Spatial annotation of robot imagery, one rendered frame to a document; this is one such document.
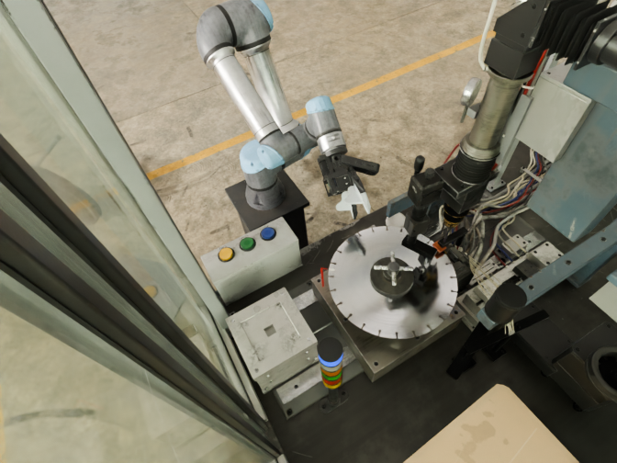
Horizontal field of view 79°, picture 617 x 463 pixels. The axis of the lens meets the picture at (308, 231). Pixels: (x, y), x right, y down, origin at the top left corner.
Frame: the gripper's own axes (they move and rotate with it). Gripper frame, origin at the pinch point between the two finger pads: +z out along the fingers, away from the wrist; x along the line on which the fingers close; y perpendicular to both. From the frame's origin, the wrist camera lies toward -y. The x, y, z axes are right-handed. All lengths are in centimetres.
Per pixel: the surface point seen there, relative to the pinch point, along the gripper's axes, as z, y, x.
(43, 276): 0, 41, 81
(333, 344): 20.9, 23.3, 34.1
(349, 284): 15.6, 11.2, 5.6
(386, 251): 10.9, -2.0, 2.4
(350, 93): -103, -79, -187
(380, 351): 34.4, 9.2, 6.1
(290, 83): -132, -39, -207
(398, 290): 20.7, 0.6, 10.1
